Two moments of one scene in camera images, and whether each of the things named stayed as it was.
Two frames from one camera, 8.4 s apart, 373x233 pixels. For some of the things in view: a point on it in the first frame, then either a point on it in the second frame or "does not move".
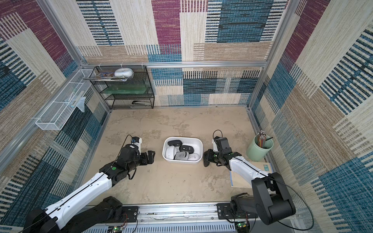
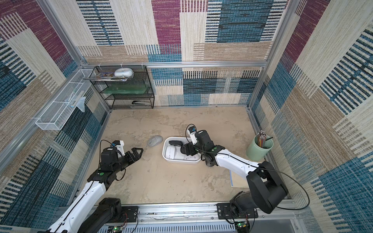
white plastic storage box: [181, 150] does not move
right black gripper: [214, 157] → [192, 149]
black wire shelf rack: [124, 87] does not move
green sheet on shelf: [137, 89] does not move
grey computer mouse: [181, 155] → [154, 141]
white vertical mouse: [170, 152] does not move
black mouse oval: [175, 142] does not move
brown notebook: [237, 181] does not move
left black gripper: [150, 157] → [128, 156]
